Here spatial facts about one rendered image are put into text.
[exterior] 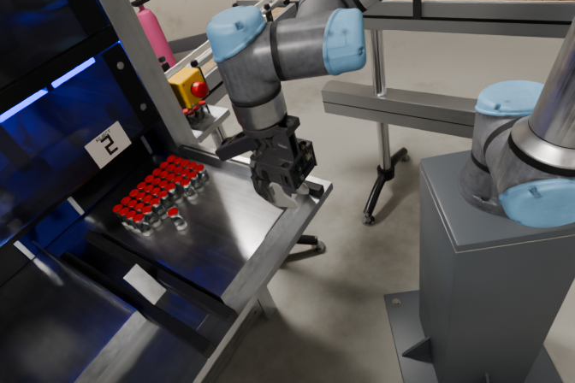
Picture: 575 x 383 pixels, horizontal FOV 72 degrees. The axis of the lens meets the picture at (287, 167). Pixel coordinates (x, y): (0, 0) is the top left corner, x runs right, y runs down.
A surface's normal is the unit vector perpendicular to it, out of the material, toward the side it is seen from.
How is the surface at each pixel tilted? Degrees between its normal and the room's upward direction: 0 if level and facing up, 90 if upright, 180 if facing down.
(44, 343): 0
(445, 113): 90
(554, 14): 90
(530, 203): 97
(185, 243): 0
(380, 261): 0
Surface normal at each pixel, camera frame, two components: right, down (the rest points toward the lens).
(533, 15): -0.53, 0.65
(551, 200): -0.11, 0.78
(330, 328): -0.22, -0.72
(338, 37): -0.18, 0.14
